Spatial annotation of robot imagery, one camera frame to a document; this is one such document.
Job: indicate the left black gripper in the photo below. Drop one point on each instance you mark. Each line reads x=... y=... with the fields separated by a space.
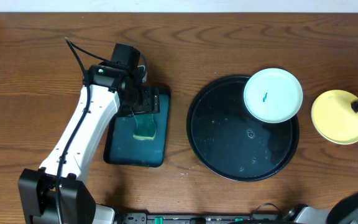
x=150 y=100

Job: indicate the black rectangular water tray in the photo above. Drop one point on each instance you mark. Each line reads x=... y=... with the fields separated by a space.
x=123 y=149

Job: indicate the black round tray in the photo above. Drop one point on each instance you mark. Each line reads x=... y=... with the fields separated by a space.
x=232 y=143

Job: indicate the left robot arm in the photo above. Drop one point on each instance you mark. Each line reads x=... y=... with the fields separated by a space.
x=56 y=192

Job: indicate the yellow green sponge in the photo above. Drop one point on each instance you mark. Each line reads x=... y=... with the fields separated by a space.
x=146 y=127

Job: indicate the white plate with stain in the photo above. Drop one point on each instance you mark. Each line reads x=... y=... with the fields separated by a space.
x=273 y=95

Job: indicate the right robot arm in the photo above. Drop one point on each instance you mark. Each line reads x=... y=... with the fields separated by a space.
x=345 y=211

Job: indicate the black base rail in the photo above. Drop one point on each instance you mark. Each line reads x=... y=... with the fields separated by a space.
x=143 y=218

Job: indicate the yellow plate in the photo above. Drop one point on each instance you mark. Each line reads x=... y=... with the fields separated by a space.
x=334 y=118

